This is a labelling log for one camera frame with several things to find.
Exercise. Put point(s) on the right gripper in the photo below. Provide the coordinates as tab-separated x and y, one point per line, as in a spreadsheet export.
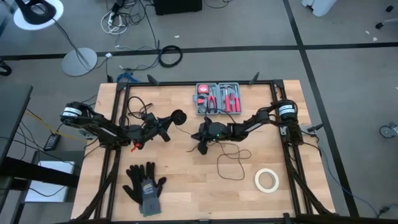
217	131

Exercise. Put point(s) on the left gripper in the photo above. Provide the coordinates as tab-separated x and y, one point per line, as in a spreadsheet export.
152	128

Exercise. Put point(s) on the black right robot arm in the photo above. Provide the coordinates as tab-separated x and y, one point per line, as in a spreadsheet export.
252	123

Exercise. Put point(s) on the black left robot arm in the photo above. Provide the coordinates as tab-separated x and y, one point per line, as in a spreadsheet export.
99	127

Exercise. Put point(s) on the black rimmed eyeglasses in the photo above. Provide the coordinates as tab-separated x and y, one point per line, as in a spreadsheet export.
146	107

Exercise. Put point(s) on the grey plastic tool case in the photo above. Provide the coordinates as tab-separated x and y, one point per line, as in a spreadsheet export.
219	109

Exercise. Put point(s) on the red zip tie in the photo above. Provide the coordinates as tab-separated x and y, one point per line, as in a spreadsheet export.
134	147

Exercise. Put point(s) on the small red utility knife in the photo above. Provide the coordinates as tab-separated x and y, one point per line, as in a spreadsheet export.
201	101

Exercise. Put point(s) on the red tape measure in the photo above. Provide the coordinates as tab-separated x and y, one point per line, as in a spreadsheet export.
202	88

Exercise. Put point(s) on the black grey work glove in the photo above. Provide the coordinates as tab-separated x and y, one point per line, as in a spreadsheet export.
132	186
149	193

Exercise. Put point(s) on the cream masking tape roll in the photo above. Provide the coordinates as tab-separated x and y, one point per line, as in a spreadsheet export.
256	181

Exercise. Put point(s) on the floor lamp with round base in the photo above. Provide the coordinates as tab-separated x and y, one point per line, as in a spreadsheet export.
79	62

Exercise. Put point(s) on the black power adapter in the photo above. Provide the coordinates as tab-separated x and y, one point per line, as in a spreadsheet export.
52	142

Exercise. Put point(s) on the white power strip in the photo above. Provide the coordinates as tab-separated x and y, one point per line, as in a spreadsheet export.
110	20

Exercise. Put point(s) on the black equipment box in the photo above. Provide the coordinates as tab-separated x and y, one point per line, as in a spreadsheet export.
178	6

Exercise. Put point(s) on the white flat box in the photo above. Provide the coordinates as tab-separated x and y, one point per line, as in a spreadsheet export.
49	186

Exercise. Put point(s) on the black desk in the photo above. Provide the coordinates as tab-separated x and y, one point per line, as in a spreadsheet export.
12	118

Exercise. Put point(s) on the white plastic object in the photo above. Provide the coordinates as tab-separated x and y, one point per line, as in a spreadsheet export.
318	6

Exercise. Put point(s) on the grey caster wheel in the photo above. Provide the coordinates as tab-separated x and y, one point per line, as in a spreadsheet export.
388	130

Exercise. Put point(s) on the office chair base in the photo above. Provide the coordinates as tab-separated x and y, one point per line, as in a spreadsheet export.
390	22

